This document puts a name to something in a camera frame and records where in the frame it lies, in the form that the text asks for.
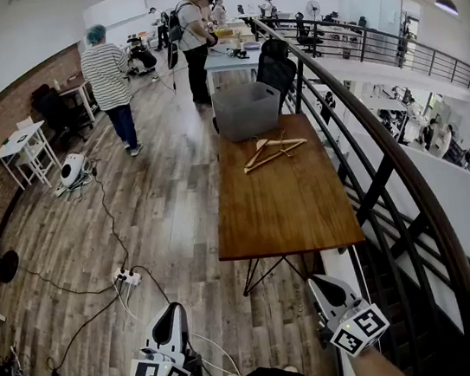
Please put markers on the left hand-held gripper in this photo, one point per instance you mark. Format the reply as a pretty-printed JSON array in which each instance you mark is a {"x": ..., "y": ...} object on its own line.
[{"x": 164, "y": 375}]

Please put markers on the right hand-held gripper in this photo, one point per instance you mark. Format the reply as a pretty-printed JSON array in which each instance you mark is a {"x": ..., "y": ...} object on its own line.
[{"x": 359, "y": 330}]

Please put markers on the wooden clothes hanger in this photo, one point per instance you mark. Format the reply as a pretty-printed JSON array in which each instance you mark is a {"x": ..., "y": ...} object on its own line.
[{"x": 276, "y": 154}]

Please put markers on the gold metal clothes hanger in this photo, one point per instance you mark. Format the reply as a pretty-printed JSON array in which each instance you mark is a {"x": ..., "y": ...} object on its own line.
[{"x": 284, "y": 149}]

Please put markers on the grey plastic storage bin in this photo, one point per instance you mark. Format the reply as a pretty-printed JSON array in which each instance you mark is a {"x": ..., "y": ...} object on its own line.
[{"x": 246, "y": 113}]

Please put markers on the person's right forearm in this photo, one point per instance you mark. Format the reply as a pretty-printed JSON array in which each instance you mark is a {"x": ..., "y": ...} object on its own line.
[{"x": 376, "y": 369}]

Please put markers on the white power strip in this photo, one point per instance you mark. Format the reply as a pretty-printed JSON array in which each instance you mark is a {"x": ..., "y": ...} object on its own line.
[{"x": 128, "y": 277}]

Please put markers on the person's right white shoe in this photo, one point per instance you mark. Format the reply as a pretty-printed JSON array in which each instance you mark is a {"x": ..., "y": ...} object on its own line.
[{"x": 290, "y": 368}]

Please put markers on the black metal table legs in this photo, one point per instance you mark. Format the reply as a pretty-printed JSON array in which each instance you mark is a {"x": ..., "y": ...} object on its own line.
[{"x": 252, "y": 276}]

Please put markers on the white round floor device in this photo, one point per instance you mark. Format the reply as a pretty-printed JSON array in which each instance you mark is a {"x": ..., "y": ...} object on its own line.
[{"x": 71, "y": 171}]

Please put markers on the white slatted chair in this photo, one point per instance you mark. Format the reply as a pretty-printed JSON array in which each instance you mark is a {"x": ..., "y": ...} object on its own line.
[{"x": 37, "y": 151}]

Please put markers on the black mesh office chair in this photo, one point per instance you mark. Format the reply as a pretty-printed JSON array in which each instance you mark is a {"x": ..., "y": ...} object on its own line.
[{"x": 276, "y": 67}]

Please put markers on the small white table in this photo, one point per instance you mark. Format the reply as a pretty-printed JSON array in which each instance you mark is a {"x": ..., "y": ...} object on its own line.
[{"x": 18, "y": 140}]

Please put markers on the pale blue white-legged table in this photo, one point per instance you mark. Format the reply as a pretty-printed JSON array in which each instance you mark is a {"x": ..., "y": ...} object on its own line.
[{"x": 227, "y": 62}]

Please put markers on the black metal balcony railing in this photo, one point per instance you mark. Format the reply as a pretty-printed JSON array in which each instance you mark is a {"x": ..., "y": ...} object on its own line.
[{"x": 370, "y": 37}]

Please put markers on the idle hand-held gripper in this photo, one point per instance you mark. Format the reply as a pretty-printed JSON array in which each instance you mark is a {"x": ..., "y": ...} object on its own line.
[{"x": 237, "y": 53}]

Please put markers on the grey round plate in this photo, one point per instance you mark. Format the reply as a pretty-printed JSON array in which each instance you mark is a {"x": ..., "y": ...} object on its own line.
[{"x": 252, "y": 45}]

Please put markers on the white standing fan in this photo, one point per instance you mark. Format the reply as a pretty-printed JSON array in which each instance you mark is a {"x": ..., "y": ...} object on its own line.
[{"x": 313, "y": 6}]

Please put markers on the dome pendant lamp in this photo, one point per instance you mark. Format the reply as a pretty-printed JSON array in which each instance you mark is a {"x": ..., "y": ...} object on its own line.
[{"x": 446, "y": 6}]

